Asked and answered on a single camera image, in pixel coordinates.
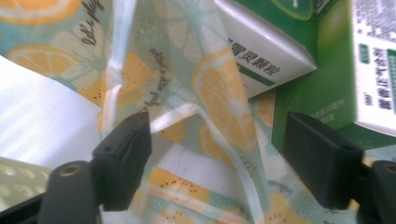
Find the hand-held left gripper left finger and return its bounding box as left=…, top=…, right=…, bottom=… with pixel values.
left=92, top=111, right=152, bottom=213

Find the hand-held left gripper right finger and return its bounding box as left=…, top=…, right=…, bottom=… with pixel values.
left=283, top=112, right=365, bottom=210

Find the tall green and white box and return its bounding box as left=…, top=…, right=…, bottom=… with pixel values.
left=270, top=0, right=396, bottom=155

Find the pale green plastic basket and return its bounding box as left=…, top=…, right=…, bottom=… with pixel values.
left=0, top=156, right=53, bottom=213

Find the orange-print tote bag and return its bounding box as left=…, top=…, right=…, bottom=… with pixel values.
left=0, top=0, right=396, bottom=224

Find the green box with round logo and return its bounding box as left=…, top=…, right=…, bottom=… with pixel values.
left=214, top=0, right=339, bottom=99

